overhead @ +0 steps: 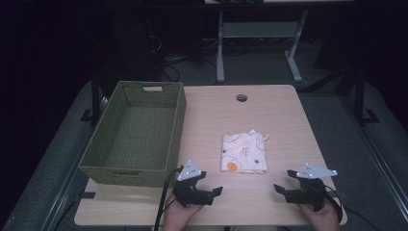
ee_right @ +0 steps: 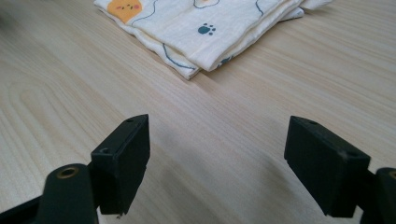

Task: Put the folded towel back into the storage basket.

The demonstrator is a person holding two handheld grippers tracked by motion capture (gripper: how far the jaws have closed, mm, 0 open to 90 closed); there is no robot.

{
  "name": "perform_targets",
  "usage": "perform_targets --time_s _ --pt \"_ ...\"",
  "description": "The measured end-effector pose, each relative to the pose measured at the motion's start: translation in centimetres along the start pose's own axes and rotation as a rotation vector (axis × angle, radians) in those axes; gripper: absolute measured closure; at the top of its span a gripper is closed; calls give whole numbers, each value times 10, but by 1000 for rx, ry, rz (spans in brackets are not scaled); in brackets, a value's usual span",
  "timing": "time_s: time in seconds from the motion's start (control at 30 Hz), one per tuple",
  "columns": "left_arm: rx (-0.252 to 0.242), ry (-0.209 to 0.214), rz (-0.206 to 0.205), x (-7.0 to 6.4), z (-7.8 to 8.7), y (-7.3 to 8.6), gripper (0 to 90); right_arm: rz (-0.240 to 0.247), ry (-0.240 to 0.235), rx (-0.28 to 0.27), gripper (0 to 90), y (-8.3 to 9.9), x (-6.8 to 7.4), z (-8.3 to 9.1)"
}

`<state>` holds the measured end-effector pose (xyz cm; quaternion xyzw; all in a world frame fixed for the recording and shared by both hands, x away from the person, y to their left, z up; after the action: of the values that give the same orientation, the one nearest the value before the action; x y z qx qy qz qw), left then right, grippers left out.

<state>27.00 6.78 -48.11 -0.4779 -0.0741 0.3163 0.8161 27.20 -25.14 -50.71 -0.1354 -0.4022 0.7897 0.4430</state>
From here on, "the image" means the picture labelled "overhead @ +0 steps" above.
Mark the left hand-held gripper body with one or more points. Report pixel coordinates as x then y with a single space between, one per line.
192 195

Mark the folded white patterned cloth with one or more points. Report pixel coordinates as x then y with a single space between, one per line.
243 154

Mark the white metal desk frame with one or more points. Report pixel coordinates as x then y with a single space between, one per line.
258 29

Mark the person's right hand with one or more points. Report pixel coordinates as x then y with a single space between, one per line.
324 219

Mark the person's left hand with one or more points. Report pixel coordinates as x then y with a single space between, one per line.
176 216

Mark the black metal stand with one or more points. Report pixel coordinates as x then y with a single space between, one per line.
361 96
95 96

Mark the green woven basket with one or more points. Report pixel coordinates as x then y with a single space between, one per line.
141 134

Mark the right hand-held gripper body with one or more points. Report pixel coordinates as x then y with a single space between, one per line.
309 192

